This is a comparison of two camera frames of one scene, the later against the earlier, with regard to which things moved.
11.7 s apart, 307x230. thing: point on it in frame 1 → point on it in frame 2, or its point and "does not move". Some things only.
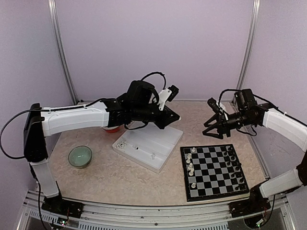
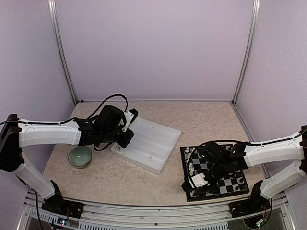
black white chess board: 212,171 does not move
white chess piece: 188,156 does not move
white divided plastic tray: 150,146 does not move
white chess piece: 191,173 does not move
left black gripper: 167,119 → 123,143
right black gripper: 222,128 → 215,189
